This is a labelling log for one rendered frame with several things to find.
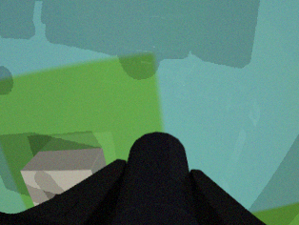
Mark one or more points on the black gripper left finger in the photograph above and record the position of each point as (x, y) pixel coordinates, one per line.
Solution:
(92, 202)

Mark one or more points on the grey square block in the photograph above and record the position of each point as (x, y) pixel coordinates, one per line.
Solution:
(51, 173)

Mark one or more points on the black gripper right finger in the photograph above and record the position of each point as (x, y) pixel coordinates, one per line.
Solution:
(214, 206)

